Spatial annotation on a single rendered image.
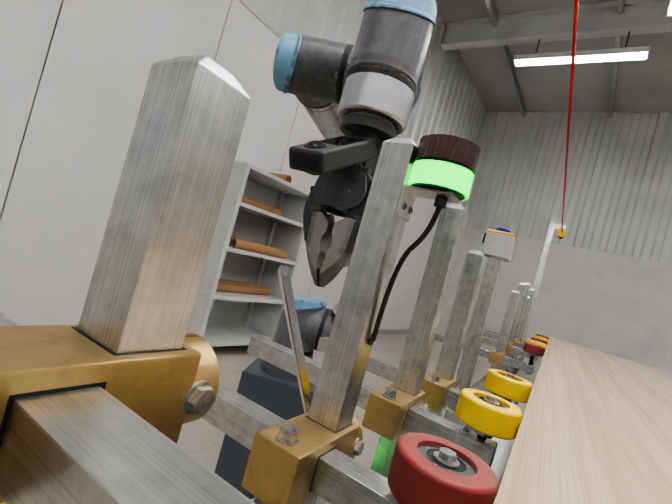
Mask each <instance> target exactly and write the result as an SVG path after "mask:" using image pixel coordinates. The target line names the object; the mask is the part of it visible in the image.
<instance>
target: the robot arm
mask: <svg viewBox="0 0 672 504"><path fill-rule="evenodd" d="M363 12H364V15H363V19H362V23H361V26H360V30H359V33H358V37H357V40H356V44H355V45H351V44H347V43H342V42H337V41H332V40H327V39H322V38H317V37H312V36H307V35H302V33H299V34H296V33H286V34H284V35H283V36H282V37H281V39H280V41H279V43H278V45H277V49H276V53H275V57H274V64H273V81H274V85H275V87H276V89H277V90H278V91H281V92H283V93H284V94H287V93H289V94H294V95H295V96H296V97H297V99H298V100H299V101H300V102H301V104H303V106H304V107H305V109H306V110H307V112H308V114H309V115H310V117H311V118H312V120H313V121H314V123H315V124H316V126H317V128H318V129H319V131H320V132H321V134H322V135H323V137H324V140H319V141H318V140H313V141H309V142H307V143H305V144H300V145H295V146H291V147H290V148H289V166H290V168H291V169H294V170H299V171H303V172H305V173H308V174H310V175H315V176H317V175H319V177H318V179H317V181H316V183H315V186H311V187H310V194H309V196H308V198H307V201H306V203H305V207H304V212H303V228H304V241H305V242H306V252H307V258H308V263H309V268H310V272H311V275H312V278H313V281H314V284H315V285H316V286H319V287H322V288H324V287H325V286H326V285H328V284H329V283H330V282H331V281H332V280H333V279H334V278H335V277H336V276H337V275H338V274H339V272H340V271H341V270H342V269H343V268H344V267H349V264H350V260H351V256H352V253H353V249H354V246H355V242H356V238H357V235H358V231H359V227H360V224H361V220H362V216H363V213H364V209H365V205H366V202H367V198H368V195H369V191H370V187H371V184H372V180H373V176H374V173H375V169H376V165H377V162H378V158H379V154H380V151H381V147H382V143H383V141H386V140H389V139H392V138H395V137H396V136H397V135H400V134H402V133H403V132H404V131H405V130H406V127H407V123H408V120H409V116H410V113H411V112H412V110H413V109H414V107H415V105H416V103H417V101H418V99H419V97H420V93H421V81H422V76H423V71H424V65H425V60H426V55H427V50H428V46H429V42H430V38H431V34H432V31H433V28H434V27H435V26H436V21H435V19H436V15H437V7H436V4H435V2H434V0H368V1H367V5H366V6H365V7H364V9H363ZM327 212H328V213H331V214H327ZM333 215H335V216H339V217H343V218H344V219H342V220H339V221H337V222H335V218H334V216H333ZM324 261H325V262H324ZM323 263H324V264H323ZM294 301H295V306H296V312H297V318H298V323H299V329H300V334H301V340H302V346H303V351H304V355H305V356H307V357H309V358H312V359H313V352H314V350H317V346H318V342H319V339H320V337H328V338H329V337H330V333H331V329H332V326H333V322H334V318H335V315H336V311H337V308H338V304H339V302H338V303H336V304H334V305H333V307H332V309H329V308H326V306H327V302H326V301H323V300H320V299H316V298H312V297H306V296H299V295H294ZM273 341H274V342H276V343H278V344H280V345H283V346H285V347H287V348H289V349H291V350H292V347H291V342H290V336H289V331H288V326H287V320H286V315H285V309H284V304H283V307H282V308H281V313H280V317H279V320H278V324H277V327H276V331H275V335H274V338H273ZM260 368H261V369H262V370H263V371H264V372H266V373H267V374H269V375H271V376H273V377H276V378H278V379H282V380H285V381H290V382H298V380H297V376H295V375H293V374H291V373H289V372H287V371H285V370H283V369H281V368H278V367H276V366H274V365H272V364H270V363H268V362H266V361H264V360H261V364H260Z"/></svg>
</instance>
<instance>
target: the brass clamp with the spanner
mask: <svg viewBox="0 0 672 504"><path fill-rule="evenodd" d="M308 413H309V412H307V413H305V414H302V415H299V416H297V417H294V418H291V419H289V420H286V421H283V422H281V423H278V424H276V425H273V426H270V427H268V428H265V429H262V430H260V431H257V432H256V433H255V437H254V440H253V444H252V447H251V451H250V455H249V458H248V462H247V466H246V469H245V473H244V476H243V480H242V484H241V486H242V487H243V488H244V489H246V490H247V491H248V492H250V493H251V494H253V495H254V496H255V497H257V498H258V499H259V500H261V501H262V502H263V503H265V504H302V503H304V502H305V501H306V500H308V499H309V498H310V497H312V496H313V495H315V494H316V493H314V492H313V491H311V486H312V482H313V479H314V475H315V471H316V468H317V464H318V460H319V458H320V457H322V456H323V455H325V454H327V453H328V452H330V451H332V450H333V449H337V450H338V451H340V452H342V453H344V454H345V455H347V456H349V457H352V456H353V455H356V456H359V455H361V454H362V451H363V449H364V442H362V440H363V434H362V429H361V426H360V423H359V422H358V420H357V419H356V417H355V416H354V415H353V419H352V423H351V424H350V425H348V426H346V427H344V428H343V429H341V430H339V431H337V432H334V431H332V430H331V429H329V428H327V427H325V426H323V425H322V424H320V423H318V422H316V421H314V420H312V419H311V418H309V417H308ZM285 422H286V423H293V424H295V425H296V426H297V427H299V429H300V431H299V435H298V439H299V443H298V445H296V446H285V445H282V444H280V443H279V442H278V441H277V440H276V438H275V437H276V434H277V433H279V430H280V426H281V425H282V424H283V423H285Z"/></svg>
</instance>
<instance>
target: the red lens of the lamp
mask: <svg viewBox="0 0 672 504"><path fill-rule="evenodd" d="M480 153H481V149H480V147H479V146H478V145H476V144H475V143H473V142H471V141H469V140H467V139H464V138H461V137H457V136H452V135H446V134H430V135H425V136H423V137H422V138H421V139H420V142H419V145H418V149H417V153H416V156H415V160H414V162H415V161H417V160H418V159H420V158H425V157H434V158H442V159H448V160H452V161H455V162H458V163H461V164H463V165H465V166H467V167H469V168H470V169H471V170H472V171H473V174H475V172H476V168H477V164H478V161H479V157H480Z"/></svg>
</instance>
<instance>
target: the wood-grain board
mask: <svg viewBox="0 0 672 504"><path fill-rule="evenodd" d="M493 504H672V372H669V371H665V370H662V369H659V368H655V367H652V366H649V365H645V364H642V363H639V362H635V361H632V360H628V359H625V358H622V357H618V356H615V355H612V354H608V353H605V352H602V351H598V350H595V349H592V348H588V347H585V346H581V345H578V344H575V343H571V342H568V341H565V340H561V339H558V338H555V337H551V336H550V338H549V341H548V344H547V347H546V350H545V353H544V356H543V359H542V362H541V364H540V367H539V370H538V373H537V376H536V379H535V382H534V385H533V388H532V391H531V394H530V397H529V400H528V403H527V405H526V408H525V411H524V414H523V417H522V420H521V423H520V426H519V429H518V432H517V435H516V438H515V441H514V444H513V446H512V449H511V452H510V455H509V458H508V461H507V464H506V467H505V470H504V473H503V476H502V479H501V482H500V484H499V487H498V491H497V494H496V496H495V499H494V502H493Z"/></svg>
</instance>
